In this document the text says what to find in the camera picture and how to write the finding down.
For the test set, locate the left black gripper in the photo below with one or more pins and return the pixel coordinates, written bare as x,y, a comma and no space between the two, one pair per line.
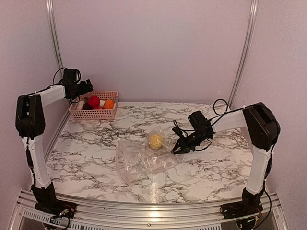
84,89

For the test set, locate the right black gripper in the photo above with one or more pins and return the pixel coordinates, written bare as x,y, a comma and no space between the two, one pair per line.
181,142

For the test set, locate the brown fake chocolate pastry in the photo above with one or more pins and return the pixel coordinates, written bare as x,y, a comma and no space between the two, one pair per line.
86,106

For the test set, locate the red fake apple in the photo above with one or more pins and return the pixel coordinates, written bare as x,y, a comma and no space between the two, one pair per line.
94,101

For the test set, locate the orange fake fruit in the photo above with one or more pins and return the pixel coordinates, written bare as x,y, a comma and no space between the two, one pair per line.
109,104

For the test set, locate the clear zip top bag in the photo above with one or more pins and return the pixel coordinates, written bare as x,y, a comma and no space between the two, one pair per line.
135,159

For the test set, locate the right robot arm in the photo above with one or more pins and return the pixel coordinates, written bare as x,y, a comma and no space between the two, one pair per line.
263,131

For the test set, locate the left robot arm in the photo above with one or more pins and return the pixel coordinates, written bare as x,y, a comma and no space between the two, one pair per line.
30,124

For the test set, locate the yellow fake lemon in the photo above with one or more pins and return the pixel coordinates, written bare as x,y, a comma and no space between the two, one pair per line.
155,141

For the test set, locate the pink plastic basket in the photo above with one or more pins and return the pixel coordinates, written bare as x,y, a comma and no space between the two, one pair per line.
96,114

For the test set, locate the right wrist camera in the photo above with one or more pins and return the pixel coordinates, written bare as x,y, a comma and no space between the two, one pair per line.
177,131

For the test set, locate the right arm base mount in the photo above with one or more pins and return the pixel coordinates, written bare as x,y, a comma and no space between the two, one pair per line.
238,209

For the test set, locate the left aluminium frame post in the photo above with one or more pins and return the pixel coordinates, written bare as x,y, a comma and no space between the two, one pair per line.
53,32

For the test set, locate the aluminium frame post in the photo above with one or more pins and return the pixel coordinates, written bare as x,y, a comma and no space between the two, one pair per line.
53,32
245,50

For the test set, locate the aluminium front rail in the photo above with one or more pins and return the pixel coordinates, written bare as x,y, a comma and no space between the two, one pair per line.
93,214

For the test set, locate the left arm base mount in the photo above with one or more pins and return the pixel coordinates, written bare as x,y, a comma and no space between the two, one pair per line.
57,208

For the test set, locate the right aluminium frame post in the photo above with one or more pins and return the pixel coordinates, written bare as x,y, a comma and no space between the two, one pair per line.
245,50

